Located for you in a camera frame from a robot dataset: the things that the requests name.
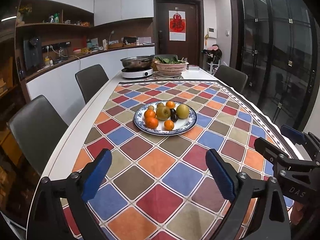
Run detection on green pear back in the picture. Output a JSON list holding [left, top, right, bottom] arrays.
[[176, 104, 190, 119]]

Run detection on dark plum front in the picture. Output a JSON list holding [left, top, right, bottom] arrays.
[[170, 114, 178, 122]]

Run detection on dark plum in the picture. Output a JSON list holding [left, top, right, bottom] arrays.
[[170, 114, 178, 122], [170, 108, 176, 115]]

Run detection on small orange mandarin front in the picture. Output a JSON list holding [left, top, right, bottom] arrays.
[[164, 120, 174, 131]]

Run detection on large orange mandarin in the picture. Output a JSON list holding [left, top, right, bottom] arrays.
[[145, 117, 159, 129]]

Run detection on dark plum back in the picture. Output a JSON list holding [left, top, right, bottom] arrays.
[[170, 108, 176, 115]]

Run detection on person right hand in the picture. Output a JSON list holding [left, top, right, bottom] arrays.
[[290, 201, 315, 226]]

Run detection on grey chair near left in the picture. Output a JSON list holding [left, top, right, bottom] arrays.
[[8, 95, 68, 175]]

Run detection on grey chair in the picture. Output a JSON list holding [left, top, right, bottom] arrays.
[[214, 65, 248, 94], [75, 64, 109, 103], [8, 95, 68, 175]]

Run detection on grey chair right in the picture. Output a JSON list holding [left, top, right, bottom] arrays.
[[214, 65, 248, 94]]

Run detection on black glass sliding door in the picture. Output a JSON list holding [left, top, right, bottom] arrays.
[[230, 0, 319, 130]]

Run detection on colourful checkered tablecloth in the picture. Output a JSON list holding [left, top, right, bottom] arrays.
[[60, 80, 299, 240]]

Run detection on blue white porcelain plate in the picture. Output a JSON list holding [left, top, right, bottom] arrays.
[[133, 101, 197, 136]]

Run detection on grey chair far left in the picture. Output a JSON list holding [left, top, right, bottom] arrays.
[[75, 64, 109, 103]]

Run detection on dark brown door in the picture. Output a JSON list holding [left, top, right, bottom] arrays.
[[153, 0, 204, 67]]

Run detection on green leafy vegetables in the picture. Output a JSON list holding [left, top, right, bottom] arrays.
[[156, 57, 185, 64]]

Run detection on pink vegetable basket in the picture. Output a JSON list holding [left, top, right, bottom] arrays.
[[155, 61, 188, 77]]

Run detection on white induction cooker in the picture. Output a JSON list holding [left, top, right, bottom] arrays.
[[121, 67, 153, 79]]

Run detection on black water dispenser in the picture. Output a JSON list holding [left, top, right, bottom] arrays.
[[23, 37, 43, 70]]

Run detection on steel pan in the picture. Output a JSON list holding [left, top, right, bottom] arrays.
[[120, 56, 153, 68]]

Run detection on red fu wall calendar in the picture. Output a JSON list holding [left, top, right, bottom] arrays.
[[168, 10, 186, 42]]

